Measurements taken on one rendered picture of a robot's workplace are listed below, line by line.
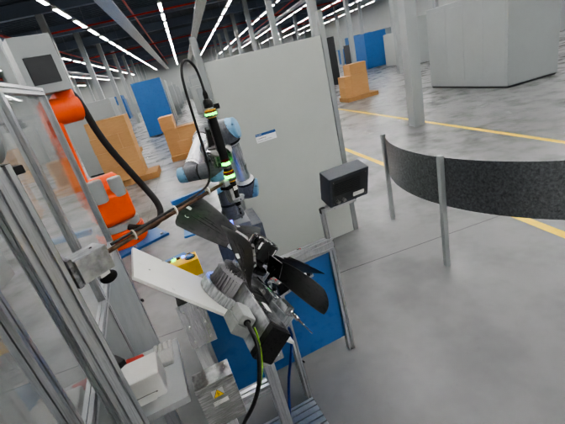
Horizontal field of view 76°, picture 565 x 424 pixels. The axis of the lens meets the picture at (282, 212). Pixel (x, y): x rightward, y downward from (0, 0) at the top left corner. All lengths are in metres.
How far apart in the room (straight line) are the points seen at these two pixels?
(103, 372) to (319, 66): 3.06
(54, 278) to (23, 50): 4.37
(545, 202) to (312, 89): 2.06
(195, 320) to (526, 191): 2.23
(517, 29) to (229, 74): 8.64
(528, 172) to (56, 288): 2.58
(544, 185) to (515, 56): 8.34
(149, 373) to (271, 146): 2.42
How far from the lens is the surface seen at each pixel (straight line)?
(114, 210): 5.32
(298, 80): 3.50
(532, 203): 2.87
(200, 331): 1.48
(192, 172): 1.71
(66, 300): 1.08
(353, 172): 2.05
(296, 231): 3.73
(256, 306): 1.27
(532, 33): 11.29
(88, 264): 1.09
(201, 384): 1.54
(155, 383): 1.51
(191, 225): 1.42
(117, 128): 9.41
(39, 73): 5.23
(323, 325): 2.44
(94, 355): 1.15
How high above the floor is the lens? 1.87
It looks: 22 degrees down
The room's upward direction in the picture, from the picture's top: 14 degrees counter-clockwise
